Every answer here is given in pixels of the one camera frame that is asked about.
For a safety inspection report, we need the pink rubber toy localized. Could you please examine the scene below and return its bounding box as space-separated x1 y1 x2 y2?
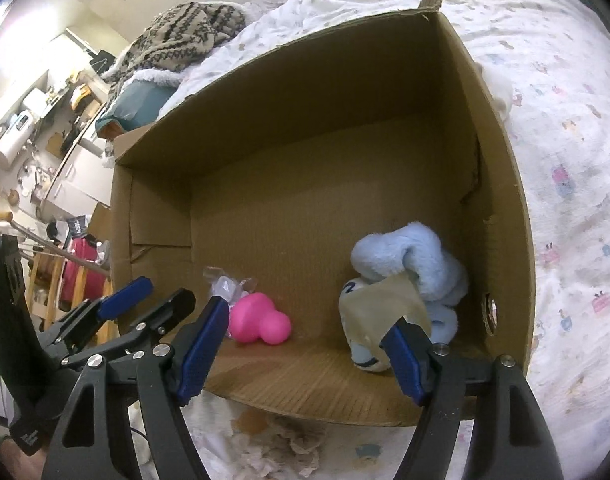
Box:
228 292 292 345

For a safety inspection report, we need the person's left forearm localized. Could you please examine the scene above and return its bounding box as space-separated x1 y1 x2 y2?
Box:
0 434 48 480

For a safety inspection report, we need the crumpled white cloth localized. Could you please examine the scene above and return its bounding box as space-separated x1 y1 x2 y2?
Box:
205 407 326 478

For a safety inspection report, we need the wooden handled metal pole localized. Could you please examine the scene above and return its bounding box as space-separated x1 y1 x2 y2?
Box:
0 211 110 278

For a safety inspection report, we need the light blue plush toy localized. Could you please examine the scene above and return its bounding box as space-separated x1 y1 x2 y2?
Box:
338 220 470 373

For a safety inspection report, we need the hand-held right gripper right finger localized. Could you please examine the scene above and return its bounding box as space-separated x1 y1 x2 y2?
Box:
379 317 564 480

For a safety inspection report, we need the pink bag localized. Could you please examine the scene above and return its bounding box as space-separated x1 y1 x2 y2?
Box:
60 237 110 303

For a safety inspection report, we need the white printed bed quilt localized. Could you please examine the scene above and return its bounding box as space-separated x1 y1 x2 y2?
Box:
130 0 610 480

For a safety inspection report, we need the white cabinet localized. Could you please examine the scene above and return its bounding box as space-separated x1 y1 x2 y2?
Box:
39 105 114 221

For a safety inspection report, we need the grey patterned fleece blanket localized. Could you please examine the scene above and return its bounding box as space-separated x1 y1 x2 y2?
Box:
101 2 248 98

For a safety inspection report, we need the wooden chair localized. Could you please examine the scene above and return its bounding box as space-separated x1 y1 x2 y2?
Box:
25 250 113 346

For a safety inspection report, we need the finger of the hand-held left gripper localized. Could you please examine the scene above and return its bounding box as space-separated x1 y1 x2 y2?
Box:
39 275 154 348
60 288 197 368

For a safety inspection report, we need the white kitchen appliance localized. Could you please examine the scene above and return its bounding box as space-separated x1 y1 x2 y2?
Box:
0 87 48 136

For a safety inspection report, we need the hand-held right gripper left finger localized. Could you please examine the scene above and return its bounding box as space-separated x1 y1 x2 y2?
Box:
41 296 231 480

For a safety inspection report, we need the small white plush toy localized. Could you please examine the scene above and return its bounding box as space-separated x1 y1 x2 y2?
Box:
478 62 516 121

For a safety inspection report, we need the teal pillow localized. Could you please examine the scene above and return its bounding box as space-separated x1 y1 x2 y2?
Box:
95 80 178 133

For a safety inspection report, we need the clear plastic wrapper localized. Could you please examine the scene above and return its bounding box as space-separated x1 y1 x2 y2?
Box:
203 266 257 311

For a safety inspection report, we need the brown cardboard box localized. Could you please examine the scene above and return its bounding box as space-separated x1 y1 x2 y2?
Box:
110 0 537 427

